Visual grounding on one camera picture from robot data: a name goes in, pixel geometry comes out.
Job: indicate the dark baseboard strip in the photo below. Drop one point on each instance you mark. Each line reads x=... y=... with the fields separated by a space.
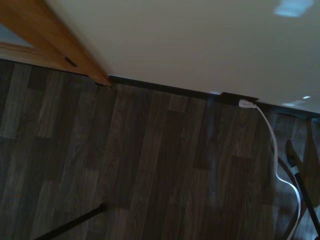
x=162 y=87

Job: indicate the black tripod leg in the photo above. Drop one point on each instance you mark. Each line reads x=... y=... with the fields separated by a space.
x=72 y=221
x=303 y=192

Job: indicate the dark wall outlet plate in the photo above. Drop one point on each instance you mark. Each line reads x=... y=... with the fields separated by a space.
x=233 y=98

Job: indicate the wooden door frame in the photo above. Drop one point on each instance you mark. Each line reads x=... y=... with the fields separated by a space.
x=50 y=40

